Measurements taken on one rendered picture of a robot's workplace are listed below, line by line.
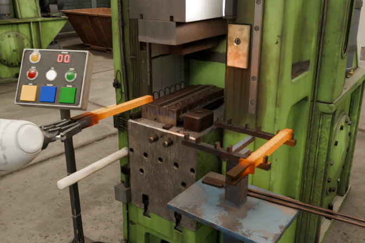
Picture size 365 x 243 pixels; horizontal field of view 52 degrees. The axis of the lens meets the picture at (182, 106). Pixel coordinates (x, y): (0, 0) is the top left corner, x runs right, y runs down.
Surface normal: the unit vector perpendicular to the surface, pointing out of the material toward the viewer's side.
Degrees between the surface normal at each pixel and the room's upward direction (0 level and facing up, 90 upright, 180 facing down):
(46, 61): 60
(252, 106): 90
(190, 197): 0
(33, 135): 68
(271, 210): 0
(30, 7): 79
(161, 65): 90
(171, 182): 90
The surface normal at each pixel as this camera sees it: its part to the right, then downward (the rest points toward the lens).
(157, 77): 0.82, 0.18
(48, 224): 0.00, -0.95
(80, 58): -0.15, -0.20
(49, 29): 0.66, 0.24
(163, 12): -0.58, 0.26
